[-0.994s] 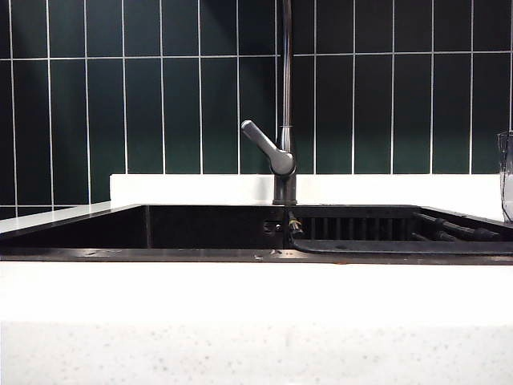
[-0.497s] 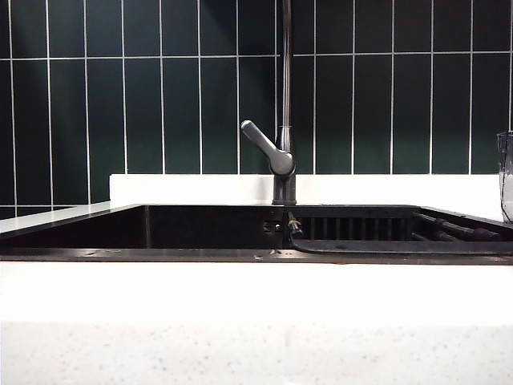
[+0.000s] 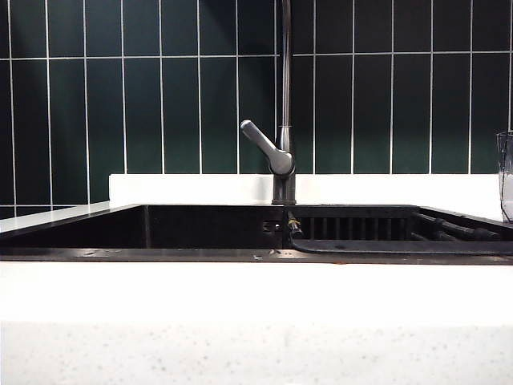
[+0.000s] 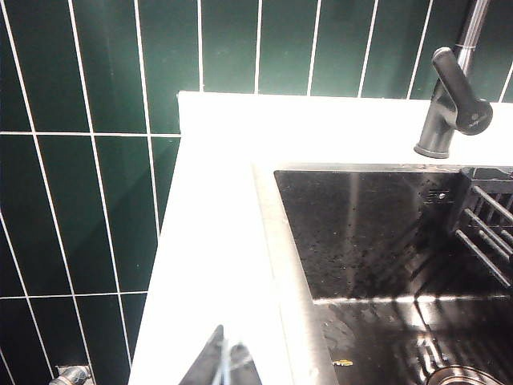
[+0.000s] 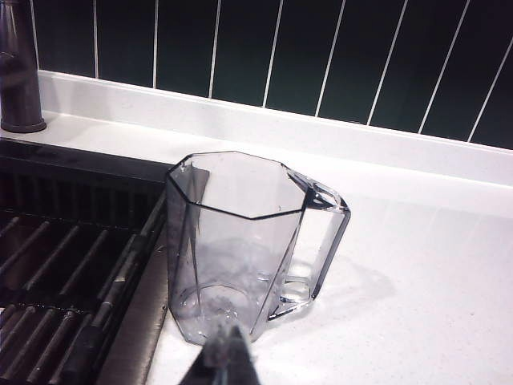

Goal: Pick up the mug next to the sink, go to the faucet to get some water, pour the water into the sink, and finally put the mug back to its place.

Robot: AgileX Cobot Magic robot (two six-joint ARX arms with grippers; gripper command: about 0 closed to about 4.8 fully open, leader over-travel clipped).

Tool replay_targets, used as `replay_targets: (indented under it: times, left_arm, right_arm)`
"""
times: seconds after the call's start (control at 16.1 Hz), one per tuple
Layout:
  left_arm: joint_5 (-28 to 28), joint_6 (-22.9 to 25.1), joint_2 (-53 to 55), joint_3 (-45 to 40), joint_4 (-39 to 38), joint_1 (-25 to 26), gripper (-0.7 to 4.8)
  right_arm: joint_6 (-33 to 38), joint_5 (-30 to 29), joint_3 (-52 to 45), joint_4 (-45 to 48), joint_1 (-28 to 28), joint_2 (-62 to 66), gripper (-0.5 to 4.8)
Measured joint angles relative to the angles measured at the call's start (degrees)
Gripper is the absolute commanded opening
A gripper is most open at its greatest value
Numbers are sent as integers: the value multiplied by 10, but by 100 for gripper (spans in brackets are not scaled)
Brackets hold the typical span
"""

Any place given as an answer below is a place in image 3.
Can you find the grey steel faucet spout column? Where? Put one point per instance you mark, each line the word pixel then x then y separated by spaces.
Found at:
pixel 283 188

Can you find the black slatted sink drain rack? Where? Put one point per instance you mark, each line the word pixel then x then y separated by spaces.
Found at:
pixel 360 245

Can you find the clear faceted glass mug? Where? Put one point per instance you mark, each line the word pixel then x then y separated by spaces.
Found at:
pixel 506 180

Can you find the black kitchen sink basin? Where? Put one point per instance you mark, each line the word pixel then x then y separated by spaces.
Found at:
pixel 200 230

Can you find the white stone backsplash ledge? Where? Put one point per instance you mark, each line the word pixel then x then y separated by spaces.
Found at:
pixel 192 188

